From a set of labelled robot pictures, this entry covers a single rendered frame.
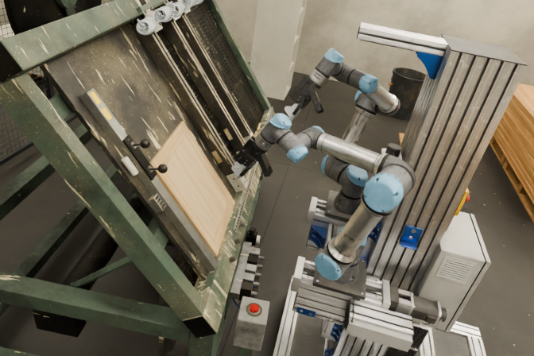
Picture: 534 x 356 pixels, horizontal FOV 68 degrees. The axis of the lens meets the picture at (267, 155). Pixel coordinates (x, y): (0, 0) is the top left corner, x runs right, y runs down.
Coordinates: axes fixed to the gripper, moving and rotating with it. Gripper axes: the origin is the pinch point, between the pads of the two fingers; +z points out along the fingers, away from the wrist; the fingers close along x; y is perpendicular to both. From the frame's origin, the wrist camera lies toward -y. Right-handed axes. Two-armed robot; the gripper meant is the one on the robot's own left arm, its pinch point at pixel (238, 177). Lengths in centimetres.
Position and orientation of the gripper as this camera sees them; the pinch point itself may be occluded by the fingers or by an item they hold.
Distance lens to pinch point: 171.4
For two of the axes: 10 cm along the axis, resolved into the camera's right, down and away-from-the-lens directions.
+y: -7.8, -6.2, -1.1
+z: -5.8, 6.3, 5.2
